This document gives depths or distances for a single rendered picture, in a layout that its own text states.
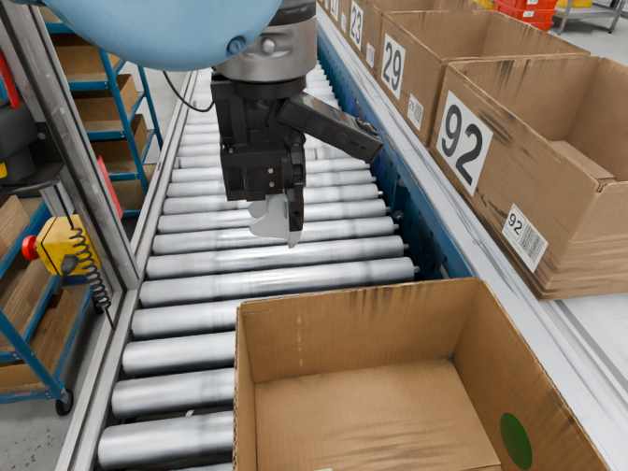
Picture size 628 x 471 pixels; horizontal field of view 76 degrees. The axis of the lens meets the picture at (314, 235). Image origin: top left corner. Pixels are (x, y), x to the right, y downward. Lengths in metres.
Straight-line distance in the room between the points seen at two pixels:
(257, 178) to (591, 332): 0.42
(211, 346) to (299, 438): 0.20
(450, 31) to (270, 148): 0.90
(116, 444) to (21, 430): 1.06
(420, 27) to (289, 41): 0.87
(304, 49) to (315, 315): 0.29
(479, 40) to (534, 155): 0.75
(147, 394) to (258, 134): 0.39
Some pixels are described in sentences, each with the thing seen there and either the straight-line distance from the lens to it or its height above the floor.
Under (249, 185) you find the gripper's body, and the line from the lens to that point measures 0.41.
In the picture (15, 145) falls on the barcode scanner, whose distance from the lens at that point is 0.57.
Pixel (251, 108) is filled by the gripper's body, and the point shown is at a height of 1.11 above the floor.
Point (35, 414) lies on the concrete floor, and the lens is 1.67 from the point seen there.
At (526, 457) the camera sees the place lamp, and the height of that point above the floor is 0.82.
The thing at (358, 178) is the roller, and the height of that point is 0.74.
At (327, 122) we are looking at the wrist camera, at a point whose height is 1.10.
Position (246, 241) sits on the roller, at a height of 0.74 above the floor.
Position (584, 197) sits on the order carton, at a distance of 0.50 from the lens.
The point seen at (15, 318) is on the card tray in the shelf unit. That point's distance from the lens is 1.39.
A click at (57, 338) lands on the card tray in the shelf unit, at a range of 1.57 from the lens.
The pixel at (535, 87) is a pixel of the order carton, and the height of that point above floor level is 1.00.
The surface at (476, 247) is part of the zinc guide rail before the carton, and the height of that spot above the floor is 0.89.
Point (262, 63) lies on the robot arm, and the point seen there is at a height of 1.16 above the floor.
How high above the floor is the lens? 1.26
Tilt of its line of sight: 40 degrees down
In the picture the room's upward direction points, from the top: straight up
